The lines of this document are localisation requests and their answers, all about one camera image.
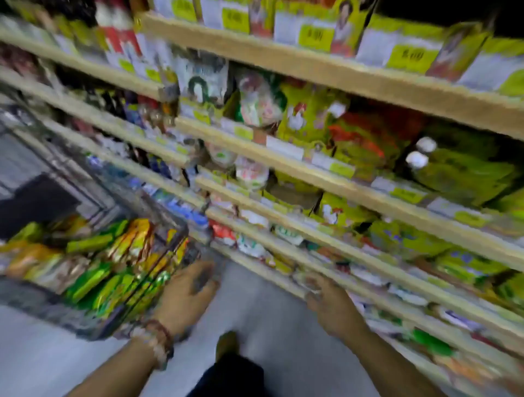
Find person's right hand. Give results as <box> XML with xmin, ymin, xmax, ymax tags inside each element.
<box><xmin>305</xmin><ymin>274</ymin><xmax>370</xmax><ymax>343</ymax></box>

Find person's left hand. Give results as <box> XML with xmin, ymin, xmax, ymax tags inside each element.
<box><xmin>151</xmin><ymin>260</ymin><xmax>221</xmax><ymax>338</ymax></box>

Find pile of seasoning packets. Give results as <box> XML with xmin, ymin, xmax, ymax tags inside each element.
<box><xmin>0</xmin><ymin>214</ymin><xmax>191</xmax><ymax>320</ymax></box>

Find grey wire shopping cart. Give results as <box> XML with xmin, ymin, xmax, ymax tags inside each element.
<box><xmin>0</xmin><ymin>106</ymin><xmax>206</xmax><ymax>340</ymax></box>

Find wooden store shelving with goods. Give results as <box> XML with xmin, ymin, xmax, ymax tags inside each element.
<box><xmin>0</xmin><ymin>0</ymin><xmax>524</xmax><ymax>397</ymax></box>

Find person's left forearm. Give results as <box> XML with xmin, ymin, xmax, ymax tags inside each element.
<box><xmin>65</xmin><ymin>335</ymin><xmax>169</xmax><ymax>397</ymax></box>

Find person's right forearm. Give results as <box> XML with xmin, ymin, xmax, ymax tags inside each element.
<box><xmin>348</xmin><ymin>327</ymin><xmax>447</xmax><ymax>397</ymax></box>

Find black plastic cart flap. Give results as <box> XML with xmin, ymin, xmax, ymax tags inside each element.
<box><xmin>0</xmin><ymin>176</ymin><xmax>81</xmax><ymax>238</ymax></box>

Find brown shoe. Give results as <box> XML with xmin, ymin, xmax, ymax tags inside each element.
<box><xmin>215</xmin><ymin>330</ymin><xmax>241</xmax><ymax>361</ymax></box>

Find row of blue packets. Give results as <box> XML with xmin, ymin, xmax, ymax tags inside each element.
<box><xmin>90</xmin><ymin>151</ymin><xmax>212</xmax><ymax>228</ymax></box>

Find black trousers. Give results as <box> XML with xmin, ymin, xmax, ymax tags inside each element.
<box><xmin>188</xmin><ymin>352</ymin><xmax>275</xmax><ymax>397</ymax></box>

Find rows of assorted seasoning packets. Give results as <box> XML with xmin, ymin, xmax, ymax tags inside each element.
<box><xmin>172</xmin><ymin>45</ymin><xmax>524</xmax><ymax>386</ymax></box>

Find row of small dark bottles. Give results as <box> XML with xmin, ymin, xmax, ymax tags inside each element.
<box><xmin>74</xmin><ymin>82</ymin><xmax>181</xmax><ymax>136</ymax></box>

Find row of yellow price tags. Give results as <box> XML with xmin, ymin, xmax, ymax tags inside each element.
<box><xmin>151</xmin><ymin>0</ymin><xmax>524</xmax><ymax>95</ymax></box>

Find dark red bracelet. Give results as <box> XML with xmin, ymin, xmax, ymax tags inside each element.
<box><xmin>143</xmin><ymin>319</ymin><xmax>175</xmax><ymax>357</ymax></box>

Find white bead bracelet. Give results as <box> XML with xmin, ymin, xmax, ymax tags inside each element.
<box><xmin>131</xmin><ymin>326</ymin><xmax>171</xmax><ymax>371</ymax></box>

